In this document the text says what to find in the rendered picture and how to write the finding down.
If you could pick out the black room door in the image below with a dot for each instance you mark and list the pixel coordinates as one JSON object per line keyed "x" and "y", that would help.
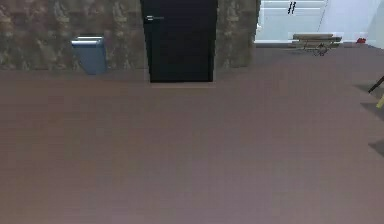
{"x": 181, "y": 43}

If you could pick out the blue grey waste bin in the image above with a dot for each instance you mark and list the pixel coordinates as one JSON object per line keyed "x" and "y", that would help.
{"x": 90, "y": 55}

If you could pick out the white cupboard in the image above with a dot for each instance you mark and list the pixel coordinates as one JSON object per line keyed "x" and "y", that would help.
{"x": 290, "y": 23}

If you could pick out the low wooden table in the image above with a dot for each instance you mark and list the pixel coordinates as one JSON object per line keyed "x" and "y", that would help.
{"x": 315, "y": 39}

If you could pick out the small red object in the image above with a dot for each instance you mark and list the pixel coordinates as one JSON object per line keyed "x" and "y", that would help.
{"x": 361, "y": 40}

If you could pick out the black and yellow chair leg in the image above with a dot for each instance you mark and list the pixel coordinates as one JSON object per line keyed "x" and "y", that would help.
{"x": 377, "y": 87}

